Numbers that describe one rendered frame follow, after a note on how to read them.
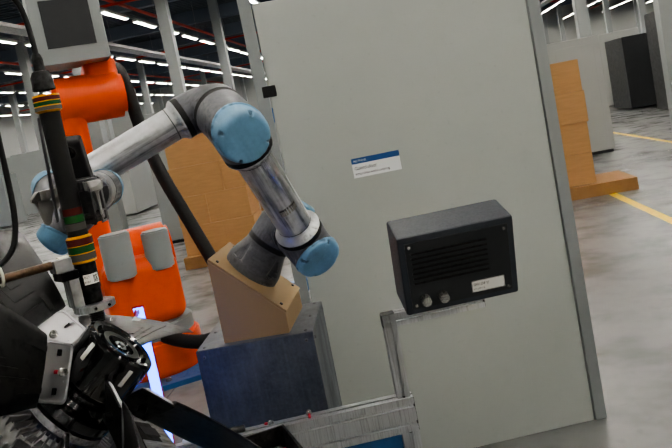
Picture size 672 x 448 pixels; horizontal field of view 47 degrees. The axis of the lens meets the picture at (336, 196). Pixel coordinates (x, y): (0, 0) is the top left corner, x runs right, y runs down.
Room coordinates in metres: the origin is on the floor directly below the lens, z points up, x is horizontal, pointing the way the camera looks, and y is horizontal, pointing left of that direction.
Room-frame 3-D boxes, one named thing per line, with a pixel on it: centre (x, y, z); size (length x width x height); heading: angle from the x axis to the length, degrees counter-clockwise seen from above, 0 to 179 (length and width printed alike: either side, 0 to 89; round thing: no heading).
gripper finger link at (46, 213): (1.29, 0.48, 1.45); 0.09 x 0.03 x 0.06; 163
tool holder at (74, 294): (1.27, 0.45, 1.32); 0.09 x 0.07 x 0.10; 130
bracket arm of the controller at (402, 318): (1.69, -0.16, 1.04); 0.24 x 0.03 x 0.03; 95
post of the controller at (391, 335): (1.68, -0.06, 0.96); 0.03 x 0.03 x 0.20; 5
